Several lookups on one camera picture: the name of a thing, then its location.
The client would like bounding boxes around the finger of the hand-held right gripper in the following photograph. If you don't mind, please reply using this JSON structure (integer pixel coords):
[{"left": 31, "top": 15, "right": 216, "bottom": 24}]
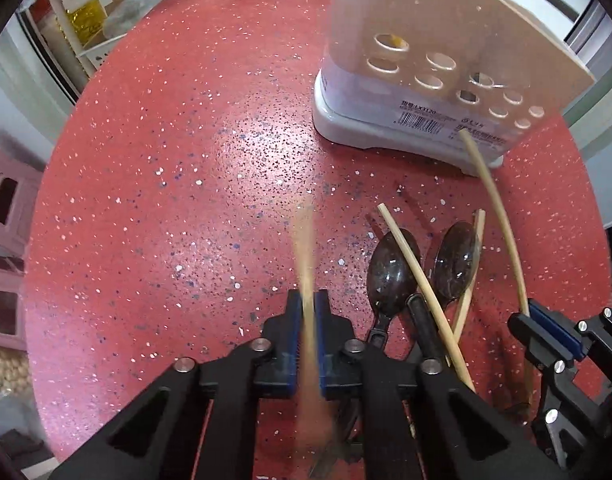
[
  {"left": 507, "top": 312, "right": 612, "bottom": 467},
  {"left": 528, "top": 299, "right": 612, "bottom": 363}
]

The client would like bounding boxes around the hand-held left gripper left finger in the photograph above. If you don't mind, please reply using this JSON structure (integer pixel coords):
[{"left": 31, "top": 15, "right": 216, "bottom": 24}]
[{"left": 48, "top": 289, "right": 307, "bottom": 480}]

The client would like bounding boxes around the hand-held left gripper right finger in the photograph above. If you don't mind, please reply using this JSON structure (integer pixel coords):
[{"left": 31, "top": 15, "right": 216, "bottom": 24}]
[{"left": 315, "top": 289, "right": 569, "bottom": 480}]

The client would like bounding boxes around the wooden chopstick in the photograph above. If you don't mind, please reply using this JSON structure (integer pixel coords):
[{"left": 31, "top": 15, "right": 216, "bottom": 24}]
[
  {"left": 377, "top": 203, "right": 477, "bottom": 393},
  {"left": 292, "top": 200, "right": 337, "bottom": 453},
  {"left": 445, "top": 209, "right": 487, "bottom": 367},
  {"left": 457, "top": 129, "right": 536, "bottom": 411}
]

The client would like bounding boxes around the dark translucent plastic spoon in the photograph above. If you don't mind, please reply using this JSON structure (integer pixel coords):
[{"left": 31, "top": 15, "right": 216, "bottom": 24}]
[
  {"left": 432, "top": 221, "right": 483, "bottom": 311},
  {"left": 405, "top": 294, "right": 449, "bottom": 363},
  {"left": 363, "top": 229, "right": 422, "bottom": 348}
]

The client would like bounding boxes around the white perforated utensil holder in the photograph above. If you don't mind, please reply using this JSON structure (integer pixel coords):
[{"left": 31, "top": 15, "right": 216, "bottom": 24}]
[{"left": 312, "top": 0, "right": 598, "bottom": 177}]

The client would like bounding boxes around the bag of beige beans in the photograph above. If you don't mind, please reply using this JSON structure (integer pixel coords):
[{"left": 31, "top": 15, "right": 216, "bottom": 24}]
[{"left": 0, "top": 345, "right": 37, "bottom": 413}]

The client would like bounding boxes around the pink plastic stool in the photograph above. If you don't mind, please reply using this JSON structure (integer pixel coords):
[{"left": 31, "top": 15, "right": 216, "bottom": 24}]
[{"left": 0, "top": 144, "right": 44, "bottom": 352}]

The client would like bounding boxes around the yellow oil bottle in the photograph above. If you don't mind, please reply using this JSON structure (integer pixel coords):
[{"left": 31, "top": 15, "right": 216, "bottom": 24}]
[{"left": 68, "top": 0, "right": 108, "bottom": 37}]

